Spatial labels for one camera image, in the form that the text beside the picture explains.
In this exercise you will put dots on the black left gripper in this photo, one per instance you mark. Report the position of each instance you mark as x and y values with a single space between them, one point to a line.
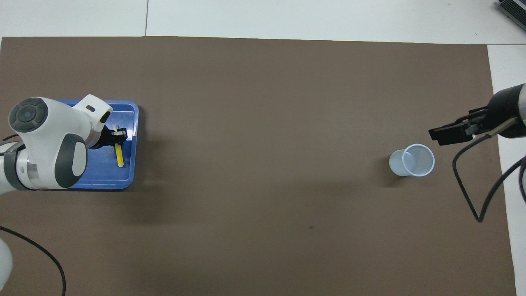
106 139

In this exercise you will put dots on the yellow marker pen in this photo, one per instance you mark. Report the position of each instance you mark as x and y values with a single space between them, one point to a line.
119 156

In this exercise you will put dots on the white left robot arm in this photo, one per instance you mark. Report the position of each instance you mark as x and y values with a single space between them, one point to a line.
45 144

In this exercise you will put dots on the blue plastic tray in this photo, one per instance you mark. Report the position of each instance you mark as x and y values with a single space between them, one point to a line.
123 172

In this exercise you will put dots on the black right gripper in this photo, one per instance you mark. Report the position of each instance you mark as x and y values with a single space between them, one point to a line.
499 113

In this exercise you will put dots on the grey ribbed device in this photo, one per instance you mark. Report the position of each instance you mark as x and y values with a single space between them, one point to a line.
515 10

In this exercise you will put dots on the translucent plastic cup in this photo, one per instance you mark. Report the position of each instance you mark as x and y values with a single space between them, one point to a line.
411 164

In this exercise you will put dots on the brown table mat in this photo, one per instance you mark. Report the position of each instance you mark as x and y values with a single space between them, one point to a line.
263 164

